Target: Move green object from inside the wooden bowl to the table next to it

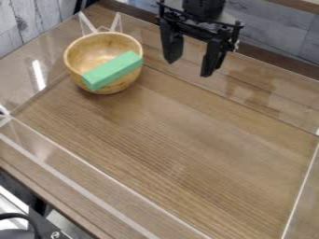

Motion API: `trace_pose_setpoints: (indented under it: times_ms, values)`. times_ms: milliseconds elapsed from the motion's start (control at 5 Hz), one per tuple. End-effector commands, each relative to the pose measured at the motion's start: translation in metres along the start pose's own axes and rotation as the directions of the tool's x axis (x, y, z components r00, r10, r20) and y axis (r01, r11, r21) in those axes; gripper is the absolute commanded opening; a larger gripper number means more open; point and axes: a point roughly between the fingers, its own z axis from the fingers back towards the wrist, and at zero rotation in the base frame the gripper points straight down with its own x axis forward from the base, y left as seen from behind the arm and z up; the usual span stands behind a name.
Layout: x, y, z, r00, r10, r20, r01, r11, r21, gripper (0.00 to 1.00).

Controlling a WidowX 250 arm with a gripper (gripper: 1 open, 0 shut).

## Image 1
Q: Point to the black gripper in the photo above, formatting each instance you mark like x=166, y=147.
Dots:
x=202, y=20

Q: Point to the green rectangular block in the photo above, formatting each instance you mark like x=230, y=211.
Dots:
x=110, y=71

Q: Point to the wooden bowl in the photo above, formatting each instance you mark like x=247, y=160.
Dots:
x=95, y=49

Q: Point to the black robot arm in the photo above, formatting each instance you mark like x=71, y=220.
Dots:
x=201, y=20

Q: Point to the clear acrylic corner bracket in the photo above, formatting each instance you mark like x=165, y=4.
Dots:
x=93, y=25

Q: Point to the clear acrylic enclosure walls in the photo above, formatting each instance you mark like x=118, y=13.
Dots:
x=186, y=157

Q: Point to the black metal mount bracket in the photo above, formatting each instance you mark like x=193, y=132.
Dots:
x=47, y=229

